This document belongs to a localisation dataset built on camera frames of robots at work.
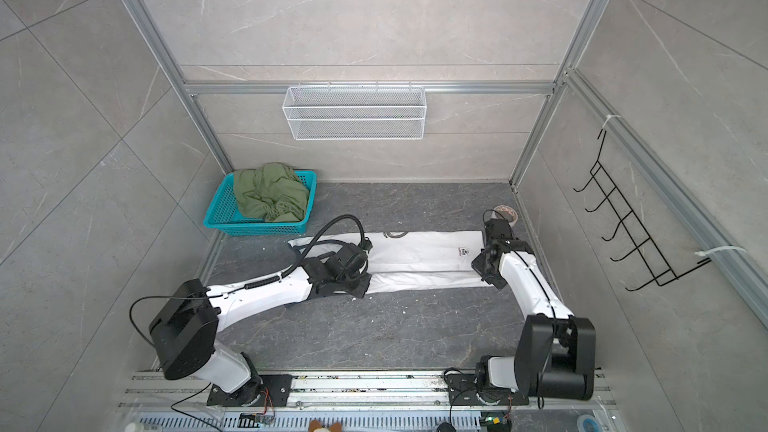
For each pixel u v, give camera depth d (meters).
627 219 0.67
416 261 0.97
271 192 1.11
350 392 0.75
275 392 0.73
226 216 1.04
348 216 0.69
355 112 1.01
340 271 0.64
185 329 0.43
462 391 0.72
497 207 1.10
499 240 0.62
